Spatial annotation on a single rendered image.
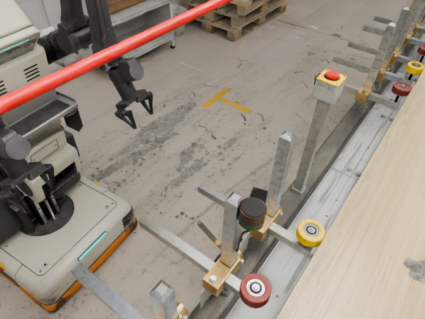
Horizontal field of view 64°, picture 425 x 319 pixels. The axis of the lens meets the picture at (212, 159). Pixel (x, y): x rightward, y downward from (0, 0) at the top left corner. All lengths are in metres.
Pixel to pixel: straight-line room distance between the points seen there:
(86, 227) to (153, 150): 0.95
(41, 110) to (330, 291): 1.06
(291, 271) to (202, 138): 1.61
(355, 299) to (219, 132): 1.98
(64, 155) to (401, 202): 1.23
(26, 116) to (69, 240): 0.76
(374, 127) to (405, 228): 0.93
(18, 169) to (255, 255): 0.77
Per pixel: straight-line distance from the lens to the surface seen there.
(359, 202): 1.20
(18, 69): 1.27
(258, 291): 0.94
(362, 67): 2.13
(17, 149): 0.94
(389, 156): 1.41
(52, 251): 1.85
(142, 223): 1.10
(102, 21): 1.13
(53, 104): 1.34
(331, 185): 1.62
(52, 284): 1.80
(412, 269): 1.11
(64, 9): 1.23
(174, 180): 2.38
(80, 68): 0.23
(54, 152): 1.50
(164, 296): 0.70
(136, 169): 2.48
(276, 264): 1.32
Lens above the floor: 1.75
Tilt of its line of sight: 44 degrees down
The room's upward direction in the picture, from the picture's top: 2 degrees clockwise
